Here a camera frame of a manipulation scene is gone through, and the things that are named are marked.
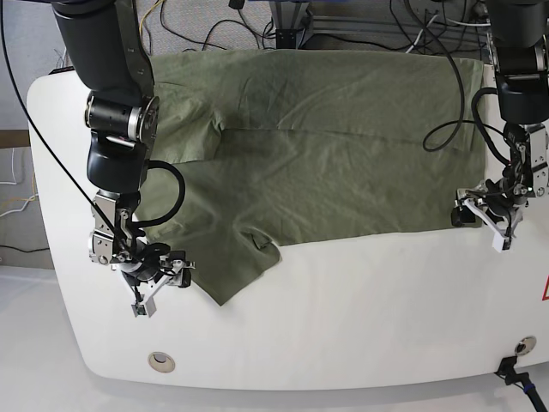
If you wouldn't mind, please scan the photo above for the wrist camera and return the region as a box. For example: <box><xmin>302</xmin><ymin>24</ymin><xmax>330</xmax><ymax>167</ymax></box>
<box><xmin>492</xmin><ymin>233</ymin><xmax>512</xmax><ymax>253</ymax></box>
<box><xmin>131</xmin><ymin>299</ymin><xmax>156</xmax><ymax>318</ymax></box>

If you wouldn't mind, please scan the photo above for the olive green T-shirt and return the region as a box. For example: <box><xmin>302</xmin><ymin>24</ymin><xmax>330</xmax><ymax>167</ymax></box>
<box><xmin>146</xmin><ymin>50</ymin><xmax>486</xmax><ymax>305</ymax></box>

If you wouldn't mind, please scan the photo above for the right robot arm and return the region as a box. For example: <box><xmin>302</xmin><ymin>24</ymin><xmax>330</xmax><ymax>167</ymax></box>
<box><xmin>51</xmin><ymin>1</ymin><xmax>190</xmax><ymax>312</ymax></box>

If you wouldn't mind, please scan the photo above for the right table cable grommet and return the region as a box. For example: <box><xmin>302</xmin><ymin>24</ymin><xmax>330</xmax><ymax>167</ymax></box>
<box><xmin>515</xmin><ymin>336</ymin><xmax>537</xmax><ymax>356</ymax></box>

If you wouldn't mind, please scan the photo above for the white cable on floor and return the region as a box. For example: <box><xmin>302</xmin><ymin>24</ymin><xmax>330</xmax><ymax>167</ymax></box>
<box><xmin>0</xmin><ymin>148</ymin><xmax>23</xmax><ymax>186</ymax></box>

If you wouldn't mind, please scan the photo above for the left table cable grommet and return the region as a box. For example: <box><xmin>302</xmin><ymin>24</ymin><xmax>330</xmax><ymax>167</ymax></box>
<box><xmin>148</xmin><ymin>352</ymin><xmax>176</xmax><ymax>373</ymax></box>

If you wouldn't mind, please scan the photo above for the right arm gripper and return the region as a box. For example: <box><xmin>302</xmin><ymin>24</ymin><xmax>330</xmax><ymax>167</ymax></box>
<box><xmin>113</xmin><ymin>243</ymin><xmax>195</xmax><ymax>302</ymax></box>

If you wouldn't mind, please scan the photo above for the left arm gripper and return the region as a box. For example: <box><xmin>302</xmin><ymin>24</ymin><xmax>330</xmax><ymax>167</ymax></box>
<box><xmin>450</xmin><ymin>179</ymin><xmax>526</xmax><ymax>239</ymax></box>

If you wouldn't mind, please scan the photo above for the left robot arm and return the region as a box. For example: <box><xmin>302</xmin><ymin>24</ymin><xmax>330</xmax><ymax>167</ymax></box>
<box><xmin>451</xmin><ymin>1</ymin><xmax>548</xmax><ymax>251</ymax></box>

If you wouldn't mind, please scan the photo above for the red warning triangle sticker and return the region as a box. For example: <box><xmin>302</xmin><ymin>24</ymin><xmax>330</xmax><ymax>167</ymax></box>
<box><xmin>542</xmin><ymin>277</ymin><xmax>549</xmax><ymax>301</ymax></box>

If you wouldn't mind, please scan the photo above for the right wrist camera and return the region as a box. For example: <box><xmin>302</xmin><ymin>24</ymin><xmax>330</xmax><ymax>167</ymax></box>
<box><xmin>131</xmin><ymin>299</ymin><xmax>156</xmax><ymax>318</ymax></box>

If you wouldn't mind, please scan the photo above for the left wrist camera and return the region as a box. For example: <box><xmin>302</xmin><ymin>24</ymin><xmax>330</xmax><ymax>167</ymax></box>
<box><xmin>492</xmin><ymin>233</ymin><xmax>512</xmax><ymax>253</ymax></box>

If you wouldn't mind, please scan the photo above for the table cable grommet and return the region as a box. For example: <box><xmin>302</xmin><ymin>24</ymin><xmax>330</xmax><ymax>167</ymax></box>
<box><xmin>148</xmin><ymin>352</ymin><xmax>176</xmax><ymax>373</ymax></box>
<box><xmin>515</xmin><ymin>336</ymin><xmax>537</xmax><ymax>356</ymax></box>

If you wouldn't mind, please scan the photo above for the black clamp with cable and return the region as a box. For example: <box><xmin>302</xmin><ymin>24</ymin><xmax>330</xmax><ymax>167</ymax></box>
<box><xmin>495</xmin><ymin>356</ymin><xmax>548</xmax><ymax>412</ymax></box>

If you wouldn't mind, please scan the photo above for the aluminium frame with black foot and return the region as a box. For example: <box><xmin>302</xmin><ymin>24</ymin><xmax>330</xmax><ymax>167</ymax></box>
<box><xmin>268</xmin><ymin>1</ymin><xmax>313</xmax><ymax>50</ymax></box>

